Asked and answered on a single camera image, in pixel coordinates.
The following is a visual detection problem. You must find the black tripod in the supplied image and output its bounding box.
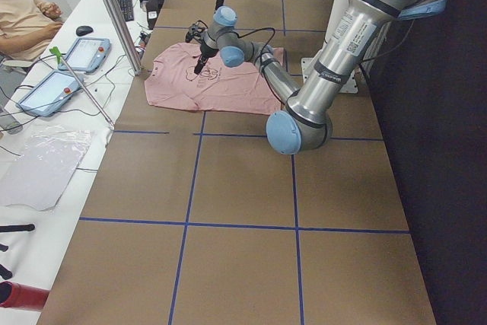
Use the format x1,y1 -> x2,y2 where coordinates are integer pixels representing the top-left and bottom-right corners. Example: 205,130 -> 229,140
1,223 -> 36,280

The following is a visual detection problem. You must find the teach pendant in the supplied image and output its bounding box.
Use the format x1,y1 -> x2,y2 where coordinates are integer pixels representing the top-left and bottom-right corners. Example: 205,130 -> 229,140
16,71 -> 81,117
64,37 -> 111,73

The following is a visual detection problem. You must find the metal rod with green clip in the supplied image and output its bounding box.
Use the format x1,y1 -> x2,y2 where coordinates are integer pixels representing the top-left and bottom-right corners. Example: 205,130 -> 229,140
49,46 -> 114,129

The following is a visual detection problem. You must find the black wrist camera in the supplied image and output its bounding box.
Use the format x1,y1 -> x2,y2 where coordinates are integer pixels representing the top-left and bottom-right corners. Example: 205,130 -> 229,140
185,20 -> 208,43

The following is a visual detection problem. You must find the black computer mouse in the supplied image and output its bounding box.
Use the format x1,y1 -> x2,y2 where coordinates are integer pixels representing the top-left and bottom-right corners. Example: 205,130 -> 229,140
75,25 -> 94,37

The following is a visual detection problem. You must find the clear plastic bag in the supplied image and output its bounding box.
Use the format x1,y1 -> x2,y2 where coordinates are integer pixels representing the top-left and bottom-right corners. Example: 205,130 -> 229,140
1,125 -> 92,211

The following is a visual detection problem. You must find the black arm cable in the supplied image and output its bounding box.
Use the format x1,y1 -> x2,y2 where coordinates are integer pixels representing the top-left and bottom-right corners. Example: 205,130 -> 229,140
231,20 -> 415,109

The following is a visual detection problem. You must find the far teach pendant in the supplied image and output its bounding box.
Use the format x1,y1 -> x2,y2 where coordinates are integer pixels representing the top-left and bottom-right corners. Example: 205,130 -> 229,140
64,37 -> 111,73

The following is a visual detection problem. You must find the black keyboard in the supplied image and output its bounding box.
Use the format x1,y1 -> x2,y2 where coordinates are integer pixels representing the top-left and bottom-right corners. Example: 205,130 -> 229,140
117,0 -> 134,21

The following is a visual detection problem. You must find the aluminium frame post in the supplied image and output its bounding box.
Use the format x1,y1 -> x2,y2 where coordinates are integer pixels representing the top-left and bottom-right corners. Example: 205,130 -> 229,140
102,0 -> 142,75

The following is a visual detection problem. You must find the white camera mast column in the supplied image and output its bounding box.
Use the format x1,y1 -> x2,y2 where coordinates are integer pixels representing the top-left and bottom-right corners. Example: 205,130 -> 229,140
301,0 -> 351,82

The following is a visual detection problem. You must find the black power box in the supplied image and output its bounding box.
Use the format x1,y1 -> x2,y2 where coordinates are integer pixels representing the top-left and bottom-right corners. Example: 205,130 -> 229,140
145,0 -> 165,30

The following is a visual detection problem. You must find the pink Snoopy t-shirt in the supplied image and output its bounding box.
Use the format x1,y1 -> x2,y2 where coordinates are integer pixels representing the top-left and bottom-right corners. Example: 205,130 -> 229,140
145,43 -> 281,115

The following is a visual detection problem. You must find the red cylinder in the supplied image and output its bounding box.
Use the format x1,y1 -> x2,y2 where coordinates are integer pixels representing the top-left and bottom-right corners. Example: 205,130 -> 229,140
1,281 -> 49,311

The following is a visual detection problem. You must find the seated person in beige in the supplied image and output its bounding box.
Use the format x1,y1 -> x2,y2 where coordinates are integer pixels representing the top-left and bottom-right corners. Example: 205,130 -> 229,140
1,0 -> 63,61

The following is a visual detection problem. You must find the near teach pendant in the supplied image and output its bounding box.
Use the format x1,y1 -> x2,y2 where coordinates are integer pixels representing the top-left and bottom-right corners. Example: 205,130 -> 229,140
16,71 -> 81,117

